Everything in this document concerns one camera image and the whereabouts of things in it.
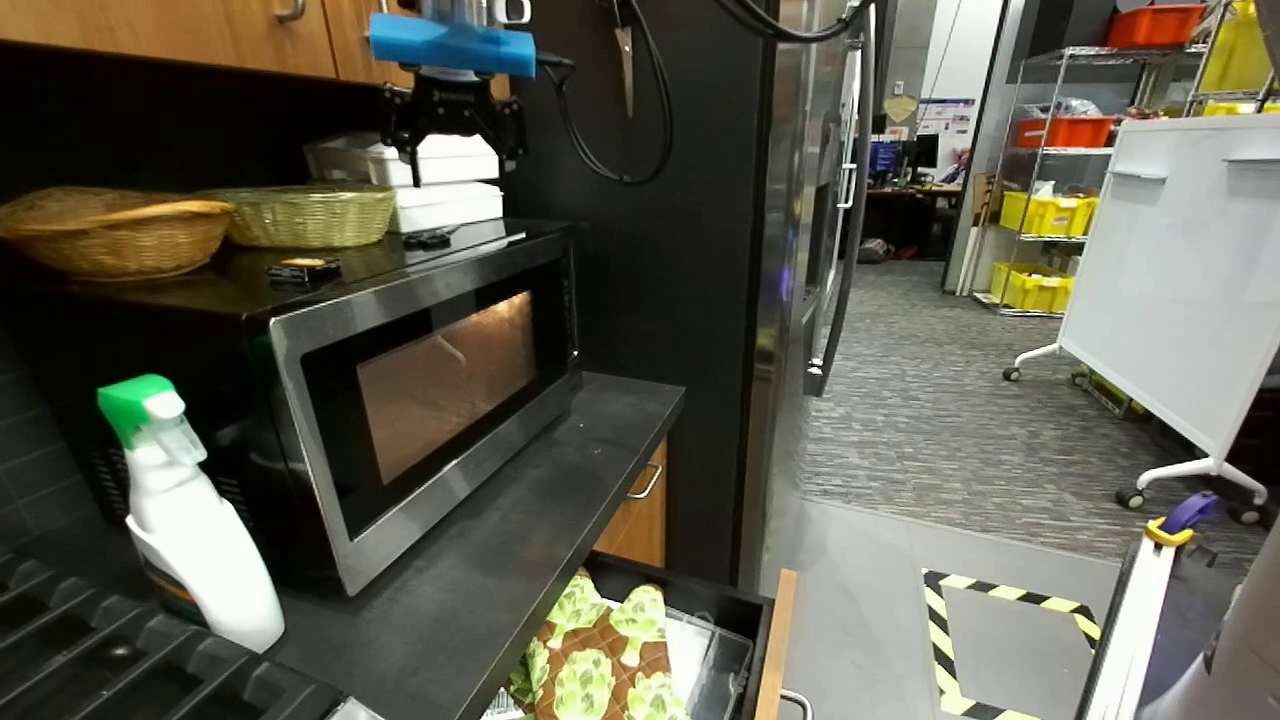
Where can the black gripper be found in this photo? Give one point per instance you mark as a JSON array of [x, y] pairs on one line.
[[457, 105]]

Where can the closed wooden drawer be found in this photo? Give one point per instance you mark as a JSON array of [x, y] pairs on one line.
[[641, 515]]

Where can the open wooden drawer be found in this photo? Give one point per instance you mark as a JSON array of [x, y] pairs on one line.
[[782, 642]]

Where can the white flat box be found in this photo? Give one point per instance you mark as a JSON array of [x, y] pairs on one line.
[[446, 204], [457, 160]]

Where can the yellow green wicker basket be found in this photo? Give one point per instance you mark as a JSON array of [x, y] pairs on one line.
[[314, 217]]

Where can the brown wooden upper cabinet door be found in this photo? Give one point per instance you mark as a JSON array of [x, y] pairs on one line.
[[163, 24], [344, 43]]

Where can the thin hanging metal object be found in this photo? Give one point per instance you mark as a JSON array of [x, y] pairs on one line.
[[624, 52]]

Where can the stainless steel microwave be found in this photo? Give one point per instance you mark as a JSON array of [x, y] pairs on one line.
[[442, 386]]

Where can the brown wicker basket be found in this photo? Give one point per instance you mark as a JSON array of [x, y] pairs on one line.
[[112, 235]]

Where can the white spray bottle green nozzle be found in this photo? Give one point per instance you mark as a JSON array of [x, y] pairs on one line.
[[200, 544]]

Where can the green brown patterned oven mitt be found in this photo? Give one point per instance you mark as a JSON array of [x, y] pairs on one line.
[[586, 663]]

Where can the yellow storage bins row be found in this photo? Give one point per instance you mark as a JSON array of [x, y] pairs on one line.
[[1054, 217], [1034, 291]]

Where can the black gas stove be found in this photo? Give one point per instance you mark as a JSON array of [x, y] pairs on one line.
[[105, 654]]

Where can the orange storage bin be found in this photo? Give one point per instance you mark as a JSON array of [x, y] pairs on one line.
[[1155, 24], [1064, 133]]

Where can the yellow black hazard tape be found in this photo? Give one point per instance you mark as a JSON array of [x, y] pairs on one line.
[[942, 642]]

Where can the white rolling whiteboard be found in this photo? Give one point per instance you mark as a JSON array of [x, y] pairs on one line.
[[1173, 267]]

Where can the purple yellow clamp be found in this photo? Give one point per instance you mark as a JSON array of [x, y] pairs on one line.
[[1182, 520]]

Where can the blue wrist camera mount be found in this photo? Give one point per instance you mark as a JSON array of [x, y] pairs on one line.
[[454, 44]]

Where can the white metal rail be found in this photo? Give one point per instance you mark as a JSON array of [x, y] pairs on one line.
[[1127, 642]]

